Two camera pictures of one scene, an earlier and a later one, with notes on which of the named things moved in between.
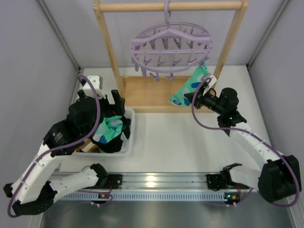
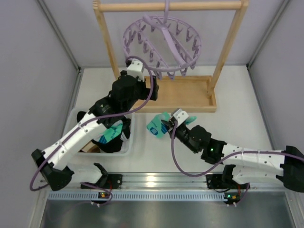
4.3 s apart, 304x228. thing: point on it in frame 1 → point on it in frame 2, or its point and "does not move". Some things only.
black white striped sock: x=115 y=145 does not move
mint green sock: x=189 y=85 → x=157 y=127
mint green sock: x=109 y=130 does not move
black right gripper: x=199 y=99 → x=173 y=126
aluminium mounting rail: x=162 y=182 does not move
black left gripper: x=102 y=104 → x=147 y=88
